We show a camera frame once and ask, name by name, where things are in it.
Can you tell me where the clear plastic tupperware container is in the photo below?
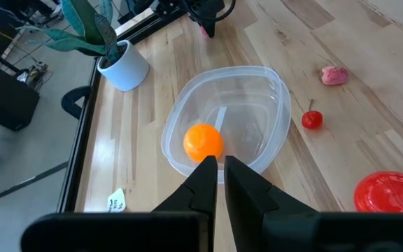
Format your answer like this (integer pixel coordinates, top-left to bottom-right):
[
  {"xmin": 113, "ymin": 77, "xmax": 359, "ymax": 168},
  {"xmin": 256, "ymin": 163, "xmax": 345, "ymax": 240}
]
[{"xmin": 160, "ymin": 65, "xmax": 292, "ymax": 185}]

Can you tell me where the black aluminium table frame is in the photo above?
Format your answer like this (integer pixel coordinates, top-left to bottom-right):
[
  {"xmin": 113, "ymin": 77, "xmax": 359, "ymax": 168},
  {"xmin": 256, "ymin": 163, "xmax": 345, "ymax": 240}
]
[{"xmin": 57, "ymin": 6, "xmax": 188, "ymax": 214}]

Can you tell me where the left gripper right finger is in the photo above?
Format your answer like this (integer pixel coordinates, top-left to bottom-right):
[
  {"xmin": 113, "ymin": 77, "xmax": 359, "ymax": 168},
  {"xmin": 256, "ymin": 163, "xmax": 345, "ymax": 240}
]
[{"xmin": 224, "ymin": 155, "xmax": 403, "ymax": 252}]

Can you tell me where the bright red toy cherry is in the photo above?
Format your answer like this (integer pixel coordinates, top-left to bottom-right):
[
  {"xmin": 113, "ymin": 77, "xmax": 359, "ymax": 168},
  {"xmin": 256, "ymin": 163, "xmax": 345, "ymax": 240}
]
[{"xmin": 301, "ymin": 99, "xmax": 324, "ymax": 130}]

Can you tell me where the pink toy peach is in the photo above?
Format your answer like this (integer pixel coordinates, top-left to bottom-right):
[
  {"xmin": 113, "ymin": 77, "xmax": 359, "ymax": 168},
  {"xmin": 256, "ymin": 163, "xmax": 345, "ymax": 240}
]
[{"xmin": 320, "ymin": 66, "xmax": 349, "ymax": 87}]

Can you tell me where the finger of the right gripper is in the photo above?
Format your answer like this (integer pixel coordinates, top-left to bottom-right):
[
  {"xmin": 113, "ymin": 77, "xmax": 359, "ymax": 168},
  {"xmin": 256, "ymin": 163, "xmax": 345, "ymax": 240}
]
[
  {"xmin": 198, "ymin": 16, "xmax": 209, "ymax": 36},
  {"xmin": 208, "ymin": 16, "xmax": 218, "ymax": 39}
]

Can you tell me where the white handwritten paper note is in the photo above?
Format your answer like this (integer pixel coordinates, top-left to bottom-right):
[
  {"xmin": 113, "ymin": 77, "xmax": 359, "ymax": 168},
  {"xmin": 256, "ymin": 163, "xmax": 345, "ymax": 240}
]
[{"xmin": 106, "ymin": 188, "xmax": 127, "ymax": 214}]

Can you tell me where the green plant in white pot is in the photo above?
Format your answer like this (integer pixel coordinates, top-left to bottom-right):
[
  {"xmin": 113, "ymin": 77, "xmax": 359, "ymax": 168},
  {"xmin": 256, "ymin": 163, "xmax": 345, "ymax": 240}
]
[{"xmin": 15, "ymin": 0, "xmax": 150, "ymax": 92}]

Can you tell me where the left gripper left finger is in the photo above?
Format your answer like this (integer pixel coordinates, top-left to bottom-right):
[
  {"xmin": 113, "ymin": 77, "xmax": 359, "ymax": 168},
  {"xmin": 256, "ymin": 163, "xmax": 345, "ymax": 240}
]
[{"xmin": 21, "ymin": 155, "xmax": 219, "ymax": 252}]

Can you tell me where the black clamp handle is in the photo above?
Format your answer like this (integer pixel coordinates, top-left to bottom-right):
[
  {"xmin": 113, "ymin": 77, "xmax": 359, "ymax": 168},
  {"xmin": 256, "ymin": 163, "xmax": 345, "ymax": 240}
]
[{"xmin": 60, "ymin": 85, "xmax": 92, "ymax": 120}]

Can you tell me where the orange toy fruit ball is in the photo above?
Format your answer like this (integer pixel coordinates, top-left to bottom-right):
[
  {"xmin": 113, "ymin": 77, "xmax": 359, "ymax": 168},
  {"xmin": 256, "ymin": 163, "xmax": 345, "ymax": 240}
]
[{"xmin": 183, "ymin": 122, "xmax": 225, "ymax": 164}]

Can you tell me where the black box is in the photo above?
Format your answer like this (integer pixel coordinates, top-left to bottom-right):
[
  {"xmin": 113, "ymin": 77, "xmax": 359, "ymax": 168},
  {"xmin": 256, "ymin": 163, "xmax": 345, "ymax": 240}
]
[{"xmin": 0, "ymin": 68, "xmax": 41, "ymax": 132}]

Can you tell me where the red toy tomato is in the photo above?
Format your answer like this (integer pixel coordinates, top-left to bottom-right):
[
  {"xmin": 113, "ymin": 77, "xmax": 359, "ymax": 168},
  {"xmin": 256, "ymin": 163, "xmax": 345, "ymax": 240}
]
[{"xmin": 353, "ymin": 170, "xmax": 403, "ymax": 214}]

